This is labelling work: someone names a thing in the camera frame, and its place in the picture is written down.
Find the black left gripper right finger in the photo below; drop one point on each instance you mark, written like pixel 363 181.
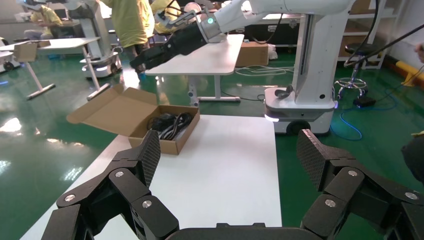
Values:
pixel 351 188

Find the dark curved bracket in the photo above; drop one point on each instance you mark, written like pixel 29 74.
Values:
pixel 281 93

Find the white metal shelf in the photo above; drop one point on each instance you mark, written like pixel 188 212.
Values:
pixel 381 15

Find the white own robot base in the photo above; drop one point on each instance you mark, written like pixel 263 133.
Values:
pixel 298 114

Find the brown cardboard storage box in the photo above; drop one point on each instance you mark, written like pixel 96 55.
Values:
pixel 116 112

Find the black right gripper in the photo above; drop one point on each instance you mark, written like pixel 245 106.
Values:
pixel 185 39

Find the open brown cardboard box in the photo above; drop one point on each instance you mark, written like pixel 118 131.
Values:
pixel 26 52

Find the black power adapter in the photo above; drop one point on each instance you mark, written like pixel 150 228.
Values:
pixel 162 121

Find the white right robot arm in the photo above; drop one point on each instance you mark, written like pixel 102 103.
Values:
pixel 265 8

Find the white table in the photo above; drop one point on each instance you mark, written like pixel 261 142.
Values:
pixel 66 42
pixel 205 56

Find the chrome stool black seat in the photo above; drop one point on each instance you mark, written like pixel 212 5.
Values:
pixel 356 49

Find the closed brown cardboard box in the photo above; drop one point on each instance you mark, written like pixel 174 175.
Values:
pixel 251 54

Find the white column robot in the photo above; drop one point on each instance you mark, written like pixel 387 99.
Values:
pixel 6 64
pixel 99 63

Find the yellow floor barrier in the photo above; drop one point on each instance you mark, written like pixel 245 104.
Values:
pixel 409 71

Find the black foot pedal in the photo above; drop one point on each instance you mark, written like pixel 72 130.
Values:
pixel 364 101

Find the seated person in yellow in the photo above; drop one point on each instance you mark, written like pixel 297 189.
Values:
pixel 48 18

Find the white robot torso column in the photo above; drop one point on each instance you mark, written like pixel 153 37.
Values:
pixel 318 66

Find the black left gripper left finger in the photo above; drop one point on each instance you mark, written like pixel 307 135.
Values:
pixel 129 188

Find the person in yellow coat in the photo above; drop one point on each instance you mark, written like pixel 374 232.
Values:
pixel 159 10
pixel 132 20

